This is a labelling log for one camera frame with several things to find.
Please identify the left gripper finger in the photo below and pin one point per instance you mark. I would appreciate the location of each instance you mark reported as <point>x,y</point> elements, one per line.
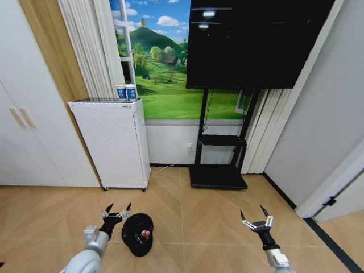
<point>105,214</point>
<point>124,215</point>

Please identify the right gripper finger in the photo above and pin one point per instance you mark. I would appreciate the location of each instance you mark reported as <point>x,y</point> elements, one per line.
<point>269,221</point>
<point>248,224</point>

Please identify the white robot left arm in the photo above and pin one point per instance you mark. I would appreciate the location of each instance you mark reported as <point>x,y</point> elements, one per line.
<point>85,256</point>

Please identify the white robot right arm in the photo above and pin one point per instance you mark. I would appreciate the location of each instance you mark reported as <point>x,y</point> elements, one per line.
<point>278,260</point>

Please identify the black trash bin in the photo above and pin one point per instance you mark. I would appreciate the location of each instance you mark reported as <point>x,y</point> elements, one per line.
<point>133,244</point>

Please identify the black television floor stand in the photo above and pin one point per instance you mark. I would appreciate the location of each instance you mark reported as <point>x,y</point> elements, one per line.
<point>217,176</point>

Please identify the red white crumpled wrapper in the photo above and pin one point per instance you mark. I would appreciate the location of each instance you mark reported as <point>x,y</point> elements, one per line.
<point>145,233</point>

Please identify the black door hinge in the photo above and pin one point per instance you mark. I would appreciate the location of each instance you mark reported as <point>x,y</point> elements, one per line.
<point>330,201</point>

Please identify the white air purifier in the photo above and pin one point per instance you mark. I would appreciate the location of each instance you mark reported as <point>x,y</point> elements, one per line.
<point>113,142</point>

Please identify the white door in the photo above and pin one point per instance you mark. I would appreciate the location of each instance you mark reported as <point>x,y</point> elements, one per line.
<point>338,187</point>

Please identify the cream pleated curtain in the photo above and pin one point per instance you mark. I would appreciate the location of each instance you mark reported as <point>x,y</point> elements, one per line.
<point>264,133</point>
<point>91,51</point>

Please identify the blue white paper cup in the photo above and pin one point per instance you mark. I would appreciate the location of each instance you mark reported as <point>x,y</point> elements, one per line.
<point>121,92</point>
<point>131,91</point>

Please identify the white wardrobe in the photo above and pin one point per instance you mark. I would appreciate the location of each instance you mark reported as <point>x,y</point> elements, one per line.
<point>34,113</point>

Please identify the green landscape window poster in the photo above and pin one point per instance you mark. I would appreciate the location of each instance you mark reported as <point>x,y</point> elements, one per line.
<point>162,85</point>

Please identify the large black television screen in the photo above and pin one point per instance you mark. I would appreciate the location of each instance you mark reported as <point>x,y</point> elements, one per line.
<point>250,42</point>

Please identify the white wall socket plug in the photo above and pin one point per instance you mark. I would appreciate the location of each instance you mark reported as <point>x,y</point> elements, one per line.
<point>189,148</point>

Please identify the white window frame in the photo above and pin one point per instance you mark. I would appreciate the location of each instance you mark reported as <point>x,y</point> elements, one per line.
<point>126,42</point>

